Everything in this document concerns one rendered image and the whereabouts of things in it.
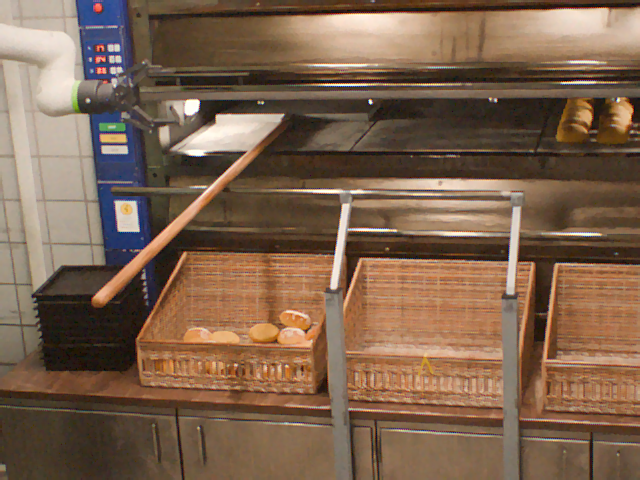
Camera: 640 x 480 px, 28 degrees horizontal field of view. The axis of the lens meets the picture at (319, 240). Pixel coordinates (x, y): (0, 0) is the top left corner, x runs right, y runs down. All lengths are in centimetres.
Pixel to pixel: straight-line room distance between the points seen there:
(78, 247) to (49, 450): 73
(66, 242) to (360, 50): 123
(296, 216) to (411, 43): 67
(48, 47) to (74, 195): 89
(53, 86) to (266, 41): 74
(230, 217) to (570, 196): 108
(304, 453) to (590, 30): 148
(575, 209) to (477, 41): 59
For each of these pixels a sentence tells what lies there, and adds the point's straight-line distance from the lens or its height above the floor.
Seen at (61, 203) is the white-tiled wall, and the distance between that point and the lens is 432.
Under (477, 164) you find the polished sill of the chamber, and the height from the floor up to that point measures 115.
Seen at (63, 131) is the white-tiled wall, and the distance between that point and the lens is 425.
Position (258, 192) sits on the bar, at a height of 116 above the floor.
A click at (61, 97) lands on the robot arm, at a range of 354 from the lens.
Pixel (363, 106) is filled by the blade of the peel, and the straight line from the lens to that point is 462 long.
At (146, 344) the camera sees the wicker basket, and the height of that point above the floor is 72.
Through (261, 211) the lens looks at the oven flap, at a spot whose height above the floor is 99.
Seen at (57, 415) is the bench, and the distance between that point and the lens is 396.
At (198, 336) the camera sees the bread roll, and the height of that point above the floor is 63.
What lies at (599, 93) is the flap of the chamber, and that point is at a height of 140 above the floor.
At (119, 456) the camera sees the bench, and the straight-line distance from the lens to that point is 394.
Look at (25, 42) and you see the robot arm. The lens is 348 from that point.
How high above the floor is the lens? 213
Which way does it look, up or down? 18 degrees down
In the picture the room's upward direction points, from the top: 4 degrees counter-clockwise
